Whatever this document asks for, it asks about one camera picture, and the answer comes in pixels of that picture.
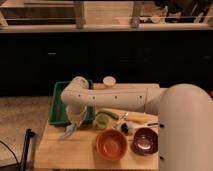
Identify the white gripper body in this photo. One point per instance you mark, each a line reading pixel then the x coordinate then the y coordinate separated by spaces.
pixel 76 116

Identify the white cloth towel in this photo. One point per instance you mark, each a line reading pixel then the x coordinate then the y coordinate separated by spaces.
pixel 69 131

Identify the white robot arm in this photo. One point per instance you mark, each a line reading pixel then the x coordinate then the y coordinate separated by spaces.
pixel 184 111

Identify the green plastic tray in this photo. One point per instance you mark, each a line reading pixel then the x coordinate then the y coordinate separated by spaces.
pixel 57 114

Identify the light green cup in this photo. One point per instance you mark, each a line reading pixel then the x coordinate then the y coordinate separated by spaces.
pixel 102 121

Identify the green cucumber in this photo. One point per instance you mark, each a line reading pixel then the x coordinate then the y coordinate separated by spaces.
pixel 108 113

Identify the small white cup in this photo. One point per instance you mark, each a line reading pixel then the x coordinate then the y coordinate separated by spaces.
pixel 109 81

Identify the orange bowl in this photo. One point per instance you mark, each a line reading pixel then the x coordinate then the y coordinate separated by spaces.
pixel 111 145

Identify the dark purple bowl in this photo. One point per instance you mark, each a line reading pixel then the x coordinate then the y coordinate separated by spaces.
pixel 145 142

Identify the black stand with cable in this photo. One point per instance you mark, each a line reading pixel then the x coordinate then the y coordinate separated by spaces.
pixel 21 164

